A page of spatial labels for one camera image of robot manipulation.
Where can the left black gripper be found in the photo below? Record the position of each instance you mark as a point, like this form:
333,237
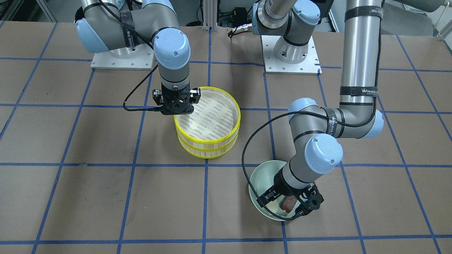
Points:
284,187

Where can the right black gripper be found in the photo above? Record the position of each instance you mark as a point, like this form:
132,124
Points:
156,96

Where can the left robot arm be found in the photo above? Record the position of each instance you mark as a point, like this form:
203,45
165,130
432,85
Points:
286,190

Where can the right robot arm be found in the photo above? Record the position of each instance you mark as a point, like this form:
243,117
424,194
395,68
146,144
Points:
104,27

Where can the brown bun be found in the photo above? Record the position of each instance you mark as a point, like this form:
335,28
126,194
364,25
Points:
288,204

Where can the green plate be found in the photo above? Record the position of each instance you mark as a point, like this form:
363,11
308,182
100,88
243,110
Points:
262,179

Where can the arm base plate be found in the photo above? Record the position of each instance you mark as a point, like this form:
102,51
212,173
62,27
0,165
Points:
280,57
138,58

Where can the aluminium frame post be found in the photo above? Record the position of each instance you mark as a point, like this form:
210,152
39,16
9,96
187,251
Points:
210,15

